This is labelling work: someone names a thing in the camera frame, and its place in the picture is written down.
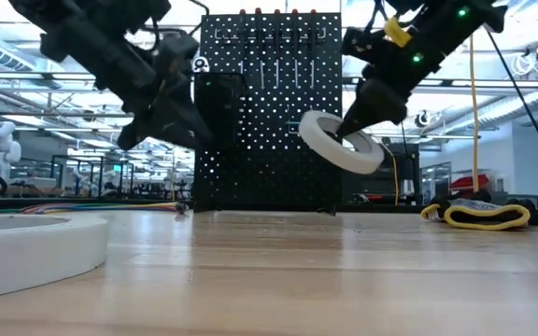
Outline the multicoloured cable bundle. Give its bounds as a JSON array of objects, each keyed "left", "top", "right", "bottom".
[{"left": 0, "top": 200, "right": 191, "bottom": 216}]

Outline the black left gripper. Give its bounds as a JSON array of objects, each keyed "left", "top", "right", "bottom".
[{"left": 116, "top": 30, "right": 215, "bottom": 152}]

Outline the short yellow cable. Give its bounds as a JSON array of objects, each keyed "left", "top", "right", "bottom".
[{"left": 383, "top": 16, "right": 414, "bottom": 49}]

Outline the silver screwdriver rack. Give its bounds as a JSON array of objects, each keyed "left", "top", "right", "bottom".
[{"left": 212, "top": 25, "right": 329, "bottom": 44}]

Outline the black slanted rig pole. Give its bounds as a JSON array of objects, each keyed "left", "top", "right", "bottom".
[{"left": 486, "top": 30, "right": 538, "bottom": 193}]

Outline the black pegboard bin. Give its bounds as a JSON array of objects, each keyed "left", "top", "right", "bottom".
[{"left": 192, "top": 72, "right": 247, "bottom": 150}]

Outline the red storage bin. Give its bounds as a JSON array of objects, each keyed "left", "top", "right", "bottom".
[{"left": 449, "top": 173, "right": 490, "bottom": 191}]

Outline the silver double wire hook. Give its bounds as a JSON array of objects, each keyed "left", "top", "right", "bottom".
[{"left": 286, "top": 105, "right": 304, "bottom": 135}]

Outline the long yellow cable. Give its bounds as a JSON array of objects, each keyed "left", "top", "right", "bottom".
[{"left": 468, "top": 35, "right": 481, "bottom": 193}]

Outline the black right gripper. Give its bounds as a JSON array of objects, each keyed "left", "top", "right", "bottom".
[{"left": 335, "top": 77, "right": 413, "bottom": 140}]

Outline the black perforated pegboard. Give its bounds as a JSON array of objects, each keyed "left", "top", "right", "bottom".
[{"left": 192, "top": 12, "right": 344, "bottom": 215}]

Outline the curved yellow cable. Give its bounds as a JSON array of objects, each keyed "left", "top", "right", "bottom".
[{"left": 379, "top": 141, "right": 401, "bottom": 207}]

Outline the black cabinet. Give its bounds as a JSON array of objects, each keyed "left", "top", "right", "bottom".
[{"left": 343, "top": 143, "right": 420, "bottom": 207}]

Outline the white masking tape roll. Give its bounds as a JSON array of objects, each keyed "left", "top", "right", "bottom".
[
  {"left": 0, "top": 213, "right": 110, "bottom": 301},
  {"left": 298, "top": 109, "right": 386, "bottom": 175}
]

